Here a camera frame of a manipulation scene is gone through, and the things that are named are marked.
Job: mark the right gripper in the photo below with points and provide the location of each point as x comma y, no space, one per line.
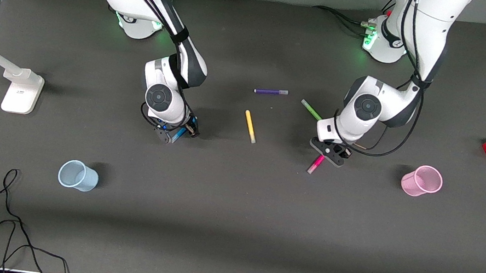
192,126

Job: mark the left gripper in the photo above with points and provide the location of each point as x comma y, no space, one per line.
344,154

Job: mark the blue marker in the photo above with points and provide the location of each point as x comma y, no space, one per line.
179,135

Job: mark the pink marker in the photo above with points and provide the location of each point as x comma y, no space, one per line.
315,165

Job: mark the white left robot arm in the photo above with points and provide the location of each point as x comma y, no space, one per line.
433,20

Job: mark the green marker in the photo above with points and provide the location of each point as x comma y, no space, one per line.
311,110

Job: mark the yellow marker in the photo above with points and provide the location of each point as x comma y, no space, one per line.
250,126

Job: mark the purple marker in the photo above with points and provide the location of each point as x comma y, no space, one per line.
269,91

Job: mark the pink mesh cup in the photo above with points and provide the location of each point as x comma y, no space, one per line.
413,185

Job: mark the light blue cup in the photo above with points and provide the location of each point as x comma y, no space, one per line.
87,180

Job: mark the white stand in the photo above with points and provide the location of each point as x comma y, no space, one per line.
21,90

